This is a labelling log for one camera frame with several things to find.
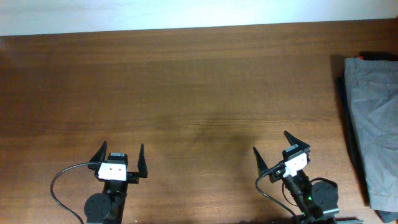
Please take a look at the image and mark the grey shorts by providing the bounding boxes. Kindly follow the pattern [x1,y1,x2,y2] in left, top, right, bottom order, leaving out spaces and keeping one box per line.
[343,57,398,213]

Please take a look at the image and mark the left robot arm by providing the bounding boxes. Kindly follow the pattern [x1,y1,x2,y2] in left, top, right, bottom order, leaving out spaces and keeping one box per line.
[84,142,148,224]

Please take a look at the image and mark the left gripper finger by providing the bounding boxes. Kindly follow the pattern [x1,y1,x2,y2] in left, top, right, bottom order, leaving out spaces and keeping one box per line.
[137,144,148,178]
[89,141,108,163]

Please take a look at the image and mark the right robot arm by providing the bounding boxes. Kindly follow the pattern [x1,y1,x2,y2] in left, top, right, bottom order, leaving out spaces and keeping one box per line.
[253,131,339,223]

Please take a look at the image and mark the dark navy garment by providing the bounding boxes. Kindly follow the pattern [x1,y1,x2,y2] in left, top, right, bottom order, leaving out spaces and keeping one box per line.
[336,51,398,223]

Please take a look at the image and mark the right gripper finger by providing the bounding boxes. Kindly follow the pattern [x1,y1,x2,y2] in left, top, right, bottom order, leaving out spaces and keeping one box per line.
[253,147,269,177]
[284,131,310,149]

